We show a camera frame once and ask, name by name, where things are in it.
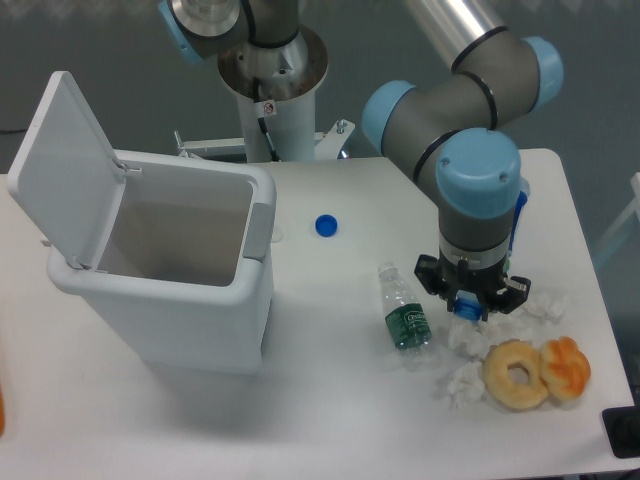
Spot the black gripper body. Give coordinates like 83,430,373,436
413,253,532,315

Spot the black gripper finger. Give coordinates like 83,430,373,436
492,277,531,314
414,254,458,311

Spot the clear plastic bottle green label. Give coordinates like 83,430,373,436
378,262,436,371

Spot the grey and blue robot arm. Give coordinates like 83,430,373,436
159,1,564,321

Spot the blue bottle cap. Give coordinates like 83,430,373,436
314,214,338,238

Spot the white plastic trash can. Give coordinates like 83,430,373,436
7,71,277,373

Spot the crumpled white tissue right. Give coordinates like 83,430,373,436
522,292,569,323

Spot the crumpled white tissue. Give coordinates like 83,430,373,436
436,361,486,409
447,314,533,359
522,292,569,323

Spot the crumpled white tissue middle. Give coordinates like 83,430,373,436
447,314,533,359

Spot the plain glazed donut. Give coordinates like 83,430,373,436
482,340,549,410

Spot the orange twisted pastry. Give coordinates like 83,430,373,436
539,336,591,401

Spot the crumpled white tissue lower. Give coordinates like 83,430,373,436
436,361,486,409

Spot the black device at edge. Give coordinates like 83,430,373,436
601,406,639,459

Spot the white frame at right edge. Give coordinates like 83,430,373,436
592,172,639,270

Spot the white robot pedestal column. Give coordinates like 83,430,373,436
172,25,357,164

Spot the black cable on pedestal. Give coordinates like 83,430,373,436
252,75,281,163

